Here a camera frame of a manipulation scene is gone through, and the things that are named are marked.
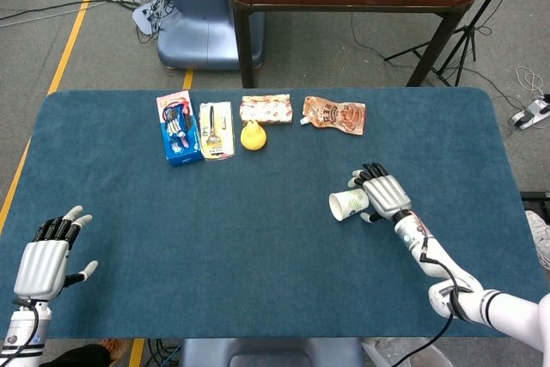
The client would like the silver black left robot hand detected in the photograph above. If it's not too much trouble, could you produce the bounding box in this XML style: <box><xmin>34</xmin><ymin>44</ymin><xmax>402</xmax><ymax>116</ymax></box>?
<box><xmin>13</xmin><ymin>205</ymin><xmax>100</xmax><ymax>301</ymax></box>

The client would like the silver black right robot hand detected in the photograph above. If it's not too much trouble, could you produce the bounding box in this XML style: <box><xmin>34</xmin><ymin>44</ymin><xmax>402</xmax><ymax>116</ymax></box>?
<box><xmin>346</xmin><ymin>162</ymin><xmax>413</xmax><ymax>223</ymax></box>

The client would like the white floral paper cup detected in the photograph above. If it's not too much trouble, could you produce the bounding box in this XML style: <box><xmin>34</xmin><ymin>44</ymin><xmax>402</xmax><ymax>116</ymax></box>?
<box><xmin>328</xmin><ymin>188</ymin><xmax>371</xmax><ymax>223</ymax></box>

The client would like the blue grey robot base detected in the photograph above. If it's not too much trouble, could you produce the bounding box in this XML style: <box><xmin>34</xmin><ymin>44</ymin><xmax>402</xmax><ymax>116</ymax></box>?
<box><xmin>177</xmin><ymin>337</ymin><xmax>365</xmax><ymax>367</ymax></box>

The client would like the orange spout pouch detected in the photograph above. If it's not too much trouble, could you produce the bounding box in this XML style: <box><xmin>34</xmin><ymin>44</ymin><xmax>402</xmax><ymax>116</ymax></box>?
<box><xmin>299</xmin><ymin>95</ymin><xmax>367</xmax><ymax>137</ymax></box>

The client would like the blue felt table cloth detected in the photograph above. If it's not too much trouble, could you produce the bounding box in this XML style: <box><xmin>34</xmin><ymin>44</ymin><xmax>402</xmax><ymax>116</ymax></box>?
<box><xmin>0</xmin><ymin>87</ymin><xmax>547</xmax><ymax>339</ymax></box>

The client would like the yellow toy pear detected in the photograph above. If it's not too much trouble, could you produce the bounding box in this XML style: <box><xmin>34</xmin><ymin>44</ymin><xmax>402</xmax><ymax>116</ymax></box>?
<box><xmin>239</xmin><ymin>119</ymin><xmax>269</xmax><ymax>152</ymax></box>

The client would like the red white wrapped snack pack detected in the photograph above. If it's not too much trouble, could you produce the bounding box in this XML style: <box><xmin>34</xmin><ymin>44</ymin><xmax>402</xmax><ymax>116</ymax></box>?
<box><xmin>238</xmin><ymin>93</ymin><xmax>295</xmax><ymax>126</ymax></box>

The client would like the white shoe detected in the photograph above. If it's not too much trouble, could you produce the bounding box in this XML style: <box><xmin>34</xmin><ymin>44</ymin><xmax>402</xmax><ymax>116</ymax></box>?
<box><xmin>524</xmin><ymin>209</ymin><xmax>550</xmax><ymax>270</ymax></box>

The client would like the white power strip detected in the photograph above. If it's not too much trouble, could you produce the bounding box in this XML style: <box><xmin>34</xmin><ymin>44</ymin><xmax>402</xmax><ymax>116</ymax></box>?
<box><xmin>131</xmin><ymin>0</ymin><xmax>174</xmax><ymax>36</ymax></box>
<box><xmin>510</xmin><ymin>94</ymin><xmax>550</xmax><ymax>131</ymax></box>

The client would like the black tripod stand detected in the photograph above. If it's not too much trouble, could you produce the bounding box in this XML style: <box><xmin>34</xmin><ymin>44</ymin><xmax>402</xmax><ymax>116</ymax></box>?
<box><xmin>383</xmin><ymin>0</ymin><xmax>524</xmax><ymax>88</ymax></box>

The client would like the yellow razor blister pack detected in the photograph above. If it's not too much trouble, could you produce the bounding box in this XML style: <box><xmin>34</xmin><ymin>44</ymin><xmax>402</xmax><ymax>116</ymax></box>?
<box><xmin>199</xmin><ymin>101</ymin><xmax>236</xmax><ymax>162</ymax></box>

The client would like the blue cookie box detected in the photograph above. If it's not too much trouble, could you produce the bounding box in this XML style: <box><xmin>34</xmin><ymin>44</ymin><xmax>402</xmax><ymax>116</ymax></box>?
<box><xmin>155</xmin><ymin>89</ymin><xmax>205</xmax><ymax>168</ymax></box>

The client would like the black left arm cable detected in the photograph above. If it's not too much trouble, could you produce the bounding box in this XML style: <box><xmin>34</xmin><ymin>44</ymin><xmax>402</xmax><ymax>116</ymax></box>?
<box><xmin>0</xmin><ymin>297</ymin><xmax>40</xmax><ymax>364</ymax></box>

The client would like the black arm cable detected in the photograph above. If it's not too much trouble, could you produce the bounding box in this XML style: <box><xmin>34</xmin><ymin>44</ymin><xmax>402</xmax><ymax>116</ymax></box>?
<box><xmin>388</xmin><ymin>235</ymin><xmax>474</xmax><ymax>367</ymax></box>
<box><xmin>0</xmin><ymin>297</ymin><xmax>40</xmax><ymax>364</ymax></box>

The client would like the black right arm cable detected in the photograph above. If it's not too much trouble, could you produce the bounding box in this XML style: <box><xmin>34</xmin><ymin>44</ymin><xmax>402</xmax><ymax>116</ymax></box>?
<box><xmin>388</xmin><ymin>235</ymin><xmax>474</xmax><ymax>367</ymax></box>

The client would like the blue grey machine pedestal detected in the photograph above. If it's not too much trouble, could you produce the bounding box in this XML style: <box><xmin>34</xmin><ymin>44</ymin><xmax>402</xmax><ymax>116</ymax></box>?
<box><xmin>156</xmin><ymin>0</ymin><xmax>266</xmax><ymax>71</ymax></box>

